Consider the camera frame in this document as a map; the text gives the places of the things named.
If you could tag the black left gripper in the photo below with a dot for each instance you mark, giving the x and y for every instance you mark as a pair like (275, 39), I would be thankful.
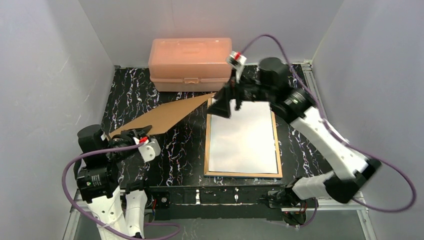
(133, 135)

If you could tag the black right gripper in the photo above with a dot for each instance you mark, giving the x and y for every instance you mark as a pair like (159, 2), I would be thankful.
(234, 96)

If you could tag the brown cardboard backing board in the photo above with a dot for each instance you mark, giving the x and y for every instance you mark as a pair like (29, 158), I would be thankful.
(165, 116)

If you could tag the hot air balloon photo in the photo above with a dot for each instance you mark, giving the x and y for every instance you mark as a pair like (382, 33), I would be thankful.
(243, 139)

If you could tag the blue wooden picture frame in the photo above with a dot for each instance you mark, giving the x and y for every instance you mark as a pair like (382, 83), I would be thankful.
(205, 165)

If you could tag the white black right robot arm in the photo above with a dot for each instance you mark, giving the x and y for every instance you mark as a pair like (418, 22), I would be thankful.
(350, 169)

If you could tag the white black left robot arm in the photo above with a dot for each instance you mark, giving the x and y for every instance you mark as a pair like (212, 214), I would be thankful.
(98, 182)

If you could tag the translucent pink plastic storage box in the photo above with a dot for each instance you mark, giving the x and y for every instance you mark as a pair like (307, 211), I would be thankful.
(189, 64)

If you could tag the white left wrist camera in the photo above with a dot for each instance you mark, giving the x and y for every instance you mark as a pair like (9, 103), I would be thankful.
(150, 148)

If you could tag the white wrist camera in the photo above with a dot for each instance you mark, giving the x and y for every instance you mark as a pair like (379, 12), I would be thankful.
(237, 61)
(150, 148)

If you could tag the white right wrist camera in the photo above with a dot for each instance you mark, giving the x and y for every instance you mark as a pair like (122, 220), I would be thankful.
(237, 61)

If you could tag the aluminium right side rail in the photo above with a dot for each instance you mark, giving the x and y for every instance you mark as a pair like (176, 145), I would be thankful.
(310, 79)

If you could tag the aluminium front mounting rail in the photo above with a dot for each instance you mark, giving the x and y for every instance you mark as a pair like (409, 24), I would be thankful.
(247, 195)

